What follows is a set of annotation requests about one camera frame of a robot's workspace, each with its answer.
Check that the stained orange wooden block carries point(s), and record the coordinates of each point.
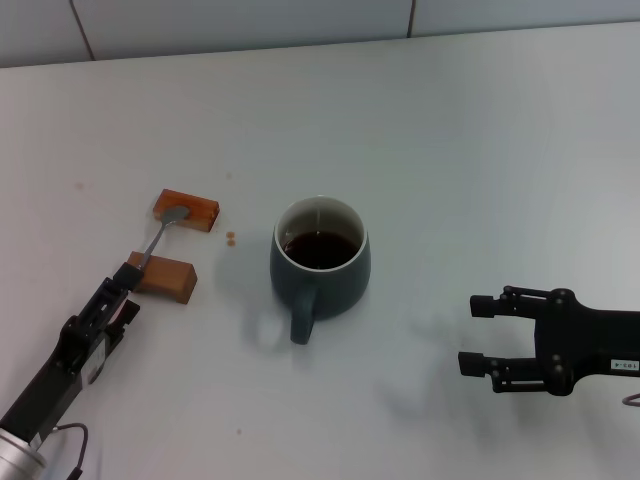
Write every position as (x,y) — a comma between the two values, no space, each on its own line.
(200,210)

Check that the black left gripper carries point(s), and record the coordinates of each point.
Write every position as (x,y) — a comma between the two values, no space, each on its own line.
(55,380)

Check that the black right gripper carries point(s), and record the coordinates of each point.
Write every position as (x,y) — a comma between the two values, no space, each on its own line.
(585,340)

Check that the grey ceramic mug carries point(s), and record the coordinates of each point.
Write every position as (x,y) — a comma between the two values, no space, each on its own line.
(340,295)

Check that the brown arched wooden block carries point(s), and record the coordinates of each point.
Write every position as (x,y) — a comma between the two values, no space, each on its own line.
(170,280)

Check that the dark coffee liquid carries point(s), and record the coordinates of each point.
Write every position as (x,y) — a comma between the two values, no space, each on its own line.
(320,250)

